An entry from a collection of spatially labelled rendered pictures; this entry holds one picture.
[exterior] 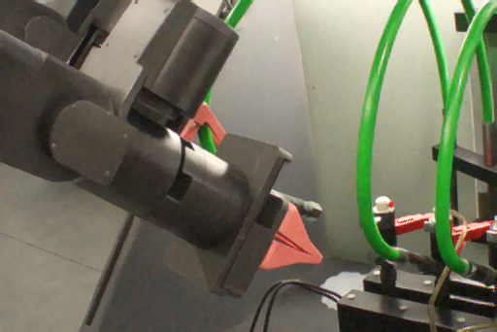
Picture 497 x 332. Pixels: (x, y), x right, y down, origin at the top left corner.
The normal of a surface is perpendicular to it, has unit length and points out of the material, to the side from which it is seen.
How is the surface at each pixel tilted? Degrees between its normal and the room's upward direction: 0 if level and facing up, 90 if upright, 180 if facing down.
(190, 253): 47
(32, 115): 105
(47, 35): 74
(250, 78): 90
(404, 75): 90
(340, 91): 90
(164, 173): 85
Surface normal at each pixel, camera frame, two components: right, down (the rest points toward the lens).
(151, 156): 0.65, -0.01
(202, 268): -0.70, -0.41
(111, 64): -0.49, -0.32
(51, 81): 0.73, 0.36
